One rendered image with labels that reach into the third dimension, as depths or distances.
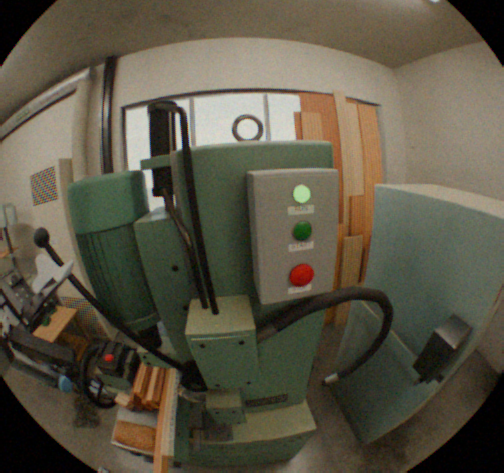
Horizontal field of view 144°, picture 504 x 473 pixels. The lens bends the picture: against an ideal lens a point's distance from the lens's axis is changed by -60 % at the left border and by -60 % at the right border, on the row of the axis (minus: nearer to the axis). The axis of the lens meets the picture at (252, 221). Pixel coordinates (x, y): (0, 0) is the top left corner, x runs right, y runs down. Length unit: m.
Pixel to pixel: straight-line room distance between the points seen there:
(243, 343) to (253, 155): 0.24
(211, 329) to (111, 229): 0.23
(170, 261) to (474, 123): 2.23
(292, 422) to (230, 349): 0.48
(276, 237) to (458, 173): 2.08
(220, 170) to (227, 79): 1.57
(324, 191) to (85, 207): 0.35
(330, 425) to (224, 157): 1.57
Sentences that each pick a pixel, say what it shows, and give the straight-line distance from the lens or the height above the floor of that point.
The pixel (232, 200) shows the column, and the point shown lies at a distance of 0.27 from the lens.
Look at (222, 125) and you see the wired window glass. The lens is 1.75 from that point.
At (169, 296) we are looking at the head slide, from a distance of 0.39.
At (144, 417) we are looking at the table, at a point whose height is 0.90.
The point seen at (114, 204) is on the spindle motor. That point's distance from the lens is 0.36.
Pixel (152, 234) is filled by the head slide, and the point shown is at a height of 1.40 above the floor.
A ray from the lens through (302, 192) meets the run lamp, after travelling 0.22.
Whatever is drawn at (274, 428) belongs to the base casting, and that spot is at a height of 0.80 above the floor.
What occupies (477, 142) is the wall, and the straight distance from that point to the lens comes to 2.14.
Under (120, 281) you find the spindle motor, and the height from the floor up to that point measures 1.32.
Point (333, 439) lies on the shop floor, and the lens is 1.56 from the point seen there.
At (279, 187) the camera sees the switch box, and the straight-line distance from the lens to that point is 0.21.
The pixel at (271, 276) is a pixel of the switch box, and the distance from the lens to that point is 0.24.
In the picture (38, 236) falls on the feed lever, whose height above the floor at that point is 1.44.
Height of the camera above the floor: 1.49
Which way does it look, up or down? 15 degrees down
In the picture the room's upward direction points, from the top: 4 degrees counter-clockwise
